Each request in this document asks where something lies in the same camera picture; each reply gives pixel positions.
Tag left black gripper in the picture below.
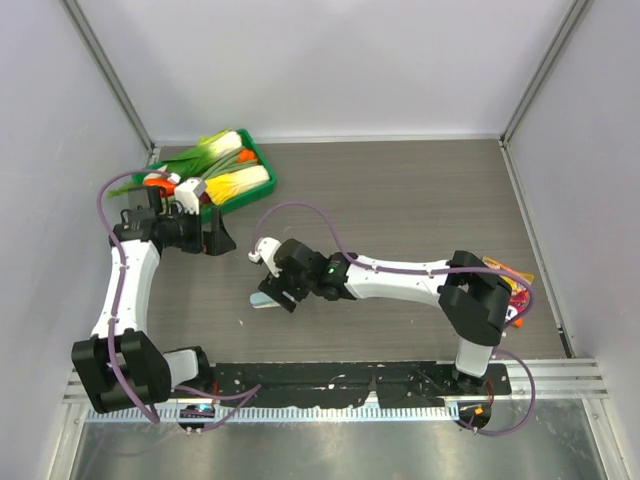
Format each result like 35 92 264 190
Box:
164 204 236 257

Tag light blue white stapler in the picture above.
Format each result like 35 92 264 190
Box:
249 292 280 309

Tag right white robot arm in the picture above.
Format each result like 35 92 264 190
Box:
248 237 511 395

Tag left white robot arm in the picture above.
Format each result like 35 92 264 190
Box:
71 178 236 420

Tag large orange carrot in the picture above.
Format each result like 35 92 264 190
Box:
143 178 176 198

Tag yellow white napa cabbage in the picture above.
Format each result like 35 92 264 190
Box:
205 165 270 205

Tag white green bok choy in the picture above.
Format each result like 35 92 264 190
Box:
163 129 243 176

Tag green plastic tray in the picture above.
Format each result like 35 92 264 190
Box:
130 129 278 220

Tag green long beans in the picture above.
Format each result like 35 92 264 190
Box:
200 154 239 180

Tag small orange carrot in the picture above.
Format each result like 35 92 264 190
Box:
237 149 257 163

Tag orange candy bag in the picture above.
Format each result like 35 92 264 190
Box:
482 256 535 328

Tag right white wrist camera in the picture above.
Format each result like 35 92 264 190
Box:
248 237 281 277

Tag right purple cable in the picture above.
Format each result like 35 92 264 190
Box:
254 201 537 435

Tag purple cable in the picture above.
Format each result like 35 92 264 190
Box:
95 169 262 425
254 201 537 435

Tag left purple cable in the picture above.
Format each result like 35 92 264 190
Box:
95 169 262 425

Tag white slotted cable duct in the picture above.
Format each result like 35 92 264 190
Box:
84 403 461 423

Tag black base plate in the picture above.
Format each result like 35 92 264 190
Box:
210 361 512 409

